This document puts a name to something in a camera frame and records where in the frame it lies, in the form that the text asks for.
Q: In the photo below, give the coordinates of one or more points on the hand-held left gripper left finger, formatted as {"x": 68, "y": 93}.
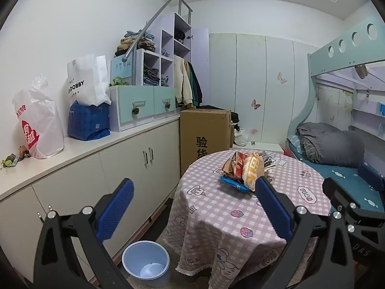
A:
{"x": 115, "y": 210}

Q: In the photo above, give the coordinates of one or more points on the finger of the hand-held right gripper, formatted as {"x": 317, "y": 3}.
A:
{"x": 371, "y": 173}
{"x": 337, "y": 191}

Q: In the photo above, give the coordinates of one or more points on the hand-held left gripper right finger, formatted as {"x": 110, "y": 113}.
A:
{"x": 273, "y": 207}

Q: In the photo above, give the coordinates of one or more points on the orange snack wrapper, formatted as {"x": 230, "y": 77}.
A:
{"x": 252, "y": 168}

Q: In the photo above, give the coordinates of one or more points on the blue snack wrapper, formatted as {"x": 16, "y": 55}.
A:
{"x": 234, "y": 184}

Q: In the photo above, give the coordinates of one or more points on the dark striped wrapper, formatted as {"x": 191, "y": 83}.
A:
{"x": 268, "y": 161}

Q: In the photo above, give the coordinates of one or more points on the red snack wrapper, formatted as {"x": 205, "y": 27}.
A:
{"x": 240, "y": 165}

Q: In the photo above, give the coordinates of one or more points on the blue plastic bin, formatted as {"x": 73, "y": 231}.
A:
{"x": 132, "y": 262}

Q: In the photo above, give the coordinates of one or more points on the brown paper wrapper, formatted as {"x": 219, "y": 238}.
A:
{"x": 228, "y": 164}

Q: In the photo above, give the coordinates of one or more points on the teal candy print bed sheet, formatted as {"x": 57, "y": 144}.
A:
{"x": 340, "y": 174}

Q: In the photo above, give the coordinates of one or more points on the grey duvet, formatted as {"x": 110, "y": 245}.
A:
{"x": 331, "y": 144}

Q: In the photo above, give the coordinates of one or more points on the long white cabinet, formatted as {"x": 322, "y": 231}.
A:
{"x": 120, "y": 162}

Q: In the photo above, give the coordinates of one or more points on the pink checkered tablecloth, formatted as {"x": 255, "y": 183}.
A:
{"x": 216, "y": 204}

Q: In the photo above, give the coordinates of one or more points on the white low board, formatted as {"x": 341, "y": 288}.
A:
{"x": 264, "y": 148}

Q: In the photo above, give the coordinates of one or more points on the blue plaid pillow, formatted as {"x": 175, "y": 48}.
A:
{"x": 294, "y": 143}

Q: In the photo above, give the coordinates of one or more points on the small blue box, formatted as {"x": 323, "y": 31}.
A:
{"x": 382, "y": 107}

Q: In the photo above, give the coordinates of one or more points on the white crumpled plastic bag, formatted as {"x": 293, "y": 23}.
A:
{"x": 240, "y": 138}

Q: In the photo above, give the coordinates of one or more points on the blue patterned bag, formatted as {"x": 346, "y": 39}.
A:
{"x": 87, "y": 120}

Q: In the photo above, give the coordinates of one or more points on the white wardrobe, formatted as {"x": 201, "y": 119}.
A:
{"x": 270, "y": 111}

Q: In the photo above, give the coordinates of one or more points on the black clothes heap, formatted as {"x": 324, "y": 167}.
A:
{"x": 234, "y": 117}

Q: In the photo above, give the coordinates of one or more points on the pine cone ornament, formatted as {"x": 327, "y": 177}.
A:
{"x": 168, "y": 105}
{"x": 136, "y": 110}

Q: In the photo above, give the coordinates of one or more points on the brown hanging pouch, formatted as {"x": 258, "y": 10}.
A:
{"x": 361, "y": 70}

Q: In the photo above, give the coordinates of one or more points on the pink butterfly sticker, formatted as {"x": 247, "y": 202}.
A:
{"x": 255, "y": 104}

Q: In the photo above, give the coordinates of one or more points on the large cardboard box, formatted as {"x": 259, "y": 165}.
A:
{"x": 207, "y": 126}

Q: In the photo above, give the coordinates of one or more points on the small brown object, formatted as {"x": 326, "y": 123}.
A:
{"x": 23, "y": 152}

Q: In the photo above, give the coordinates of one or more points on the teal two-drawer chest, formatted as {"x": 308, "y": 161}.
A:
{"x": 126, "y": 99}

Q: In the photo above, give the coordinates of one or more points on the white plastic bag red print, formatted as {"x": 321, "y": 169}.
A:
{"x": 42, "y": 120}

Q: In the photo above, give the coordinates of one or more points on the small green object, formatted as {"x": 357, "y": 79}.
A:
{"x": 9, "y": 162}

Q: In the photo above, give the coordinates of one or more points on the pale yellow butterfly sticker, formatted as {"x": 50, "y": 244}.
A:
{"x": 281, "y": 77}

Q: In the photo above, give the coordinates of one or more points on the green plastic plant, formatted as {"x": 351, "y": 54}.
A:
{"x": 119, "y": 81}

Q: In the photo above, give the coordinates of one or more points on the white paper bag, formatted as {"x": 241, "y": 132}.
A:
{"x": 87, "y": 78}

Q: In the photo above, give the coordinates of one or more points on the folded dark clothes stack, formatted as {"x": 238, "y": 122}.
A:
{"x": 150, "y": 76}

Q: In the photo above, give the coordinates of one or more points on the folded blue jeans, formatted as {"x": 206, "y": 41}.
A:
{"x": 164, "y": 52}
{"x": 143, "y": 35}
{"x": 164, "y": 80}

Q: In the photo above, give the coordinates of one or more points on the teal storage box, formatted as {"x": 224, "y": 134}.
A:
{"x": 121, "y": 69}

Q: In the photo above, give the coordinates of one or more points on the hanging dark jackets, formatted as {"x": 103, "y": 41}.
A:
{"x": 197, "y": 87}

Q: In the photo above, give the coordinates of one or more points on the hanging cream jacket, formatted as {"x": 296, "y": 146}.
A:
{"x": 183, "y": 81}

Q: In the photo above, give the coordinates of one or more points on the grey metal handrail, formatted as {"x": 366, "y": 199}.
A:
{"x": 128, "y": 57}

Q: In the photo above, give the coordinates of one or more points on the purple cubby shelf unit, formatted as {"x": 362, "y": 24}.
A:
{"x": 200, "y": 66}

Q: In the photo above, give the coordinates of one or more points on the pile of brown clothes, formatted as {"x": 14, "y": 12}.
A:
{"x": 135, "y": 46}

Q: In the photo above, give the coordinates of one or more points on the folded black clothes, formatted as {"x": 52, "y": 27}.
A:
{"x": 180, "y": 35}

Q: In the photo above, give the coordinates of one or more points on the purple wall shelf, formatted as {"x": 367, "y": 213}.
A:
{"x": 364, "y": 117}

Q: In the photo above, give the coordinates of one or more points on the teal bunk bed frame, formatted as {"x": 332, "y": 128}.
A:
{"x": 346, "y": 48}

